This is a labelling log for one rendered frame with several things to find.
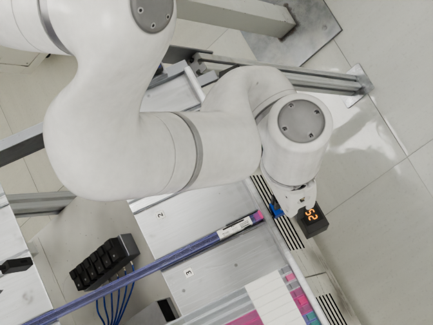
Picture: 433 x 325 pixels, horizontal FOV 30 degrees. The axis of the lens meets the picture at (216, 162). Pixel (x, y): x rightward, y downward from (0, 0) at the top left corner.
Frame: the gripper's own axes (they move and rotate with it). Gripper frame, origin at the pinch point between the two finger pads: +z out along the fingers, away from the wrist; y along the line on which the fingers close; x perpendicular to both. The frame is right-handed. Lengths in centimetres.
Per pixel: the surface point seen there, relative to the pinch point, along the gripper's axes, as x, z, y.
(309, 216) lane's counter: -3.9, 5.5, -3.5
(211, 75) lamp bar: -1.6, 8.2, 29.1
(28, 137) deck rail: 33.0, 3.4, 30.2
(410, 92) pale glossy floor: -52, 51, 23
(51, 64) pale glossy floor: 20, 119, 108
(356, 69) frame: -46, 56, 36
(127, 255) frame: 25.9, 34.0, 12.2
